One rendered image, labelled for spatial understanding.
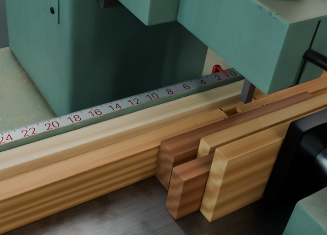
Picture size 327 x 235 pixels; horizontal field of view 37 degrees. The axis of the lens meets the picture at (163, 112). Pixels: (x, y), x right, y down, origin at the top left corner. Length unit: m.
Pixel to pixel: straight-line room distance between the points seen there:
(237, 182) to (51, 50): 0.31
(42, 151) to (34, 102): 0.30
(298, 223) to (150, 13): 0.23
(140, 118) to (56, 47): 0.20
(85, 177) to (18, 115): 0.28
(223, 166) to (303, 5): 0.14
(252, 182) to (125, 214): 0.11
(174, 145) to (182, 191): 0.05
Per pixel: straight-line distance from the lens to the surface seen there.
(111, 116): 0.44
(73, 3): 0.55
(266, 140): 0.41
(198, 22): 0.47
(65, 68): 0.59
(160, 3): 0.48
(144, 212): 0.43
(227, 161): 0.38
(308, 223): 0.40
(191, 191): 0.41
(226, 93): 0.50
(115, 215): 0.43
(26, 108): 0.69
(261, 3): 0.41
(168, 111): 0.46
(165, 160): 0.44
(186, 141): 0.44
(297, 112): 0.49
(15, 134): 0.42
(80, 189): 0.42
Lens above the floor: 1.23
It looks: 38 degrees down
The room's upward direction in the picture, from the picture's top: 9 degrees clockwise
